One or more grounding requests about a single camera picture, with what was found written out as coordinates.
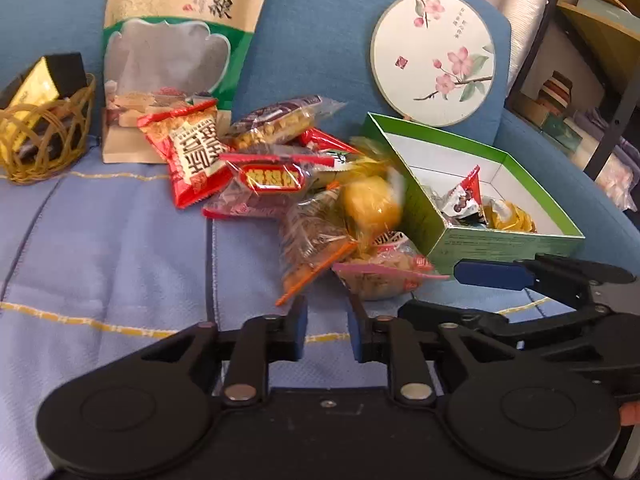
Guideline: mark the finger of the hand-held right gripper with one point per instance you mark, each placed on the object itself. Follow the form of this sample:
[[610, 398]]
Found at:
[[450, 316], [490, 275]]

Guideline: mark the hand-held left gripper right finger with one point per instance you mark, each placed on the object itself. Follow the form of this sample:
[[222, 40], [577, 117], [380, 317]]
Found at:
[[357, 335]]

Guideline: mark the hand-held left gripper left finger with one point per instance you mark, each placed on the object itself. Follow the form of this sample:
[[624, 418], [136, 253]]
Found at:
[[299, 332]]

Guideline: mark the green cardboard box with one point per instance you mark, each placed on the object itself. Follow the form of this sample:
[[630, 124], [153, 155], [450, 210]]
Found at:
[[500, 250]]

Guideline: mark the yellow snack packet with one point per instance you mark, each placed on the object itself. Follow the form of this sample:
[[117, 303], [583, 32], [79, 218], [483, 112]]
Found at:
[[367, 205]]

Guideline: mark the dark label clear snack packet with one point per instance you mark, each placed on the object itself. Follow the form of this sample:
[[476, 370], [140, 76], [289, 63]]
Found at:
[[280, 120]]

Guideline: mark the yellow wrapped snack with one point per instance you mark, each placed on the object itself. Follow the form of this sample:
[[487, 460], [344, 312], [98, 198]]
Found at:
[[515, 220]]

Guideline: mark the pink edged clear snack packet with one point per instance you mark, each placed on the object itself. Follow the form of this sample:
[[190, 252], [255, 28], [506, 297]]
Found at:
[[380, 270]]

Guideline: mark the red white snack packet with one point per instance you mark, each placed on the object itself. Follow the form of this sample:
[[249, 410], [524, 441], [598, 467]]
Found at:
[[467, 195]]

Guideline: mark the orange edged clear snack packet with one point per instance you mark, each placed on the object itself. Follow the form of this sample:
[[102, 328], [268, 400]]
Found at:
[[310, 240]]

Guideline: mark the clear plastic bag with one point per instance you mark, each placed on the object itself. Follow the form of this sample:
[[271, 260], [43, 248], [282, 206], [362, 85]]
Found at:
[[615, 185]]

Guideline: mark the red yellow label clear packet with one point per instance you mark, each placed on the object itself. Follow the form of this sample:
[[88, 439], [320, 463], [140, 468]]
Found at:
[[270, 180]]

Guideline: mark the dark green carton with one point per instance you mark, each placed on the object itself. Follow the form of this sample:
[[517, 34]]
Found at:
[[562, 132]]

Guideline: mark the black metal shelf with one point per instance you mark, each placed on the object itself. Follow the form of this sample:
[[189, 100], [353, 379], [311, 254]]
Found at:
[[607, 135]]

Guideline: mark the small red snack packet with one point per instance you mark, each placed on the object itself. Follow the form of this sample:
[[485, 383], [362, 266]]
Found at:
[[320, 139]]

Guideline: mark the striped round container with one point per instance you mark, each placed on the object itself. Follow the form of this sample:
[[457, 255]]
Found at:
[[555, 90]]

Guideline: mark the light blue striped towel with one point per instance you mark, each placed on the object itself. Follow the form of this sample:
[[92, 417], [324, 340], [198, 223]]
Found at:
[[100, 240]]

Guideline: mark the round floral tin lid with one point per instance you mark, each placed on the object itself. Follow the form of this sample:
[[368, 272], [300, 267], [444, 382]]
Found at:
[[430, 30]]

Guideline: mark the white paper roll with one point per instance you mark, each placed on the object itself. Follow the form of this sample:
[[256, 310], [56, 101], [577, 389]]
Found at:
[[522, 10]]

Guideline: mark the blue cushion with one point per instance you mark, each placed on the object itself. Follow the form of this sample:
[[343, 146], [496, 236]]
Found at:
[[320, 25]]

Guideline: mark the wicker basket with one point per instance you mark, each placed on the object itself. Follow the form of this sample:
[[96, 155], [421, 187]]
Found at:
[[50, 160]]

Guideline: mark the large beige snack bag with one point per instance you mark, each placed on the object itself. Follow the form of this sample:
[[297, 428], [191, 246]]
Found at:
[[165, 55]]

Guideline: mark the black and yellow box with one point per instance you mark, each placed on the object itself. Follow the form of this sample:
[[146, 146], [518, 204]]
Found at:
[[55, 70]]

